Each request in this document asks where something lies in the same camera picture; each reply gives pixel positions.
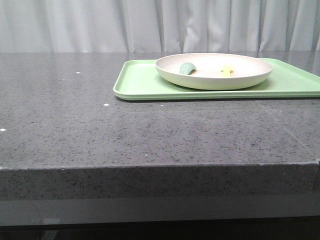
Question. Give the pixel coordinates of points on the dark green plastic spoon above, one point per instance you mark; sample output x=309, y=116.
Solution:
x=187, y=68

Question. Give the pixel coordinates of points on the grey pleated curtain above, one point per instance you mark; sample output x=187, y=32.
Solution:
x=145, y=26

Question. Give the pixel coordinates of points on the yellow plastic fork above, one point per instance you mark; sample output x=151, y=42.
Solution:
x=227, y=70

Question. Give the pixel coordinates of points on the light green plastic tray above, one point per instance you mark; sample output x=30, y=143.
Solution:
x=139, y=81

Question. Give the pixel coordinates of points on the beige round plate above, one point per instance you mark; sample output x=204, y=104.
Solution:
x=248, y=71

